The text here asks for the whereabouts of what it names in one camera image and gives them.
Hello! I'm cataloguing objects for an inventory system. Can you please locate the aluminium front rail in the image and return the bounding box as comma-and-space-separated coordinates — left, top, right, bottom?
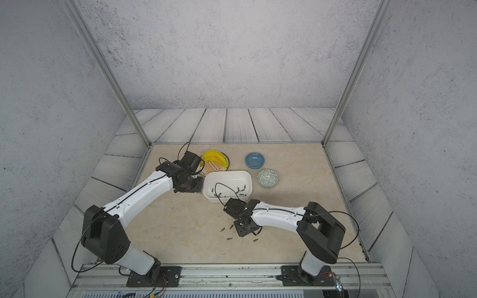
68, 263, 395, 298

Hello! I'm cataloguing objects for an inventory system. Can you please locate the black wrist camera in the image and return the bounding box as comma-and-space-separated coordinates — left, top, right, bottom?
224, 198, 247, 220
179, 151, 203, 176

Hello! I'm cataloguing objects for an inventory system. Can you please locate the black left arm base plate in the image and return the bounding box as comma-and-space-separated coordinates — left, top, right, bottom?
126, 265, 182, 288

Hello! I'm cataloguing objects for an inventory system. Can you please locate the white plastic storage box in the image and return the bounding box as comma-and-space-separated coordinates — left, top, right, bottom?
202, 171, 253, 204

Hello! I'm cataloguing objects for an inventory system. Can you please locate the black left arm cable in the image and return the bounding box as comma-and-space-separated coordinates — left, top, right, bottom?
158, 141, 206, 176

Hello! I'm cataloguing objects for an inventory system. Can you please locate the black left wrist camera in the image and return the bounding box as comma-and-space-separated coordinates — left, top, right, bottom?
179, 151, 203, 176

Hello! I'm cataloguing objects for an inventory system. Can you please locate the aluminium frame post left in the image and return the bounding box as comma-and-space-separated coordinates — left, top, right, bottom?
61, 0, 152, 149

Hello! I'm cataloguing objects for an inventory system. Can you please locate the yellow banana bunch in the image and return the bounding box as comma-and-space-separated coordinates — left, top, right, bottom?
201, 150, 229, 168

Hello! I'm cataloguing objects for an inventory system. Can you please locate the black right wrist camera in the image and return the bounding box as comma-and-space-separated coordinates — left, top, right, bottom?
224, 198, 247, 220

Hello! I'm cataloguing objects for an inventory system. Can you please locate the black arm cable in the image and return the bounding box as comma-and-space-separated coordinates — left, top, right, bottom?
158, 141, 206, 176
327, 210, 362, 298

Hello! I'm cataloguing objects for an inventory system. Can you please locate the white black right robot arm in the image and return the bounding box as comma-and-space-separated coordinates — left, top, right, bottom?
224, 199, 346, 278

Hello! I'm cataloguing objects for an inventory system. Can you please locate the aluminium frame post right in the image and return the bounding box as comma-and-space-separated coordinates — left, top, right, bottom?
322, 0, 392, 149

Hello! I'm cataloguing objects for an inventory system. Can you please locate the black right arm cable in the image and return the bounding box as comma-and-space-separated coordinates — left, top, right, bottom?
327, 210, 362, 298

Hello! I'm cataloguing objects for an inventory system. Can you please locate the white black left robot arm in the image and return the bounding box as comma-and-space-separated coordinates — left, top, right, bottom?
79, 160, 203, 276

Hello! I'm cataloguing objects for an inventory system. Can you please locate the blue ceramic bowl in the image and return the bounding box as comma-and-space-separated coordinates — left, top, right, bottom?
245, 152, 265, 170

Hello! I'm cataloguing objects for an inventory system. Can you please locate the aluminium frame post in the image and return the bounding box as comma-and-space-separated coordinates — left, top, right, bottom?
322, 0, 392, 149
61, 0, 152, 149

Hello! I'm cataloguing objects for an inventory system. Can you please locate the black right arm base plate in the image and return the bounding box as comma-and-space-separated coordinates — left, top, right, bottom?
276, 265, 336, 287

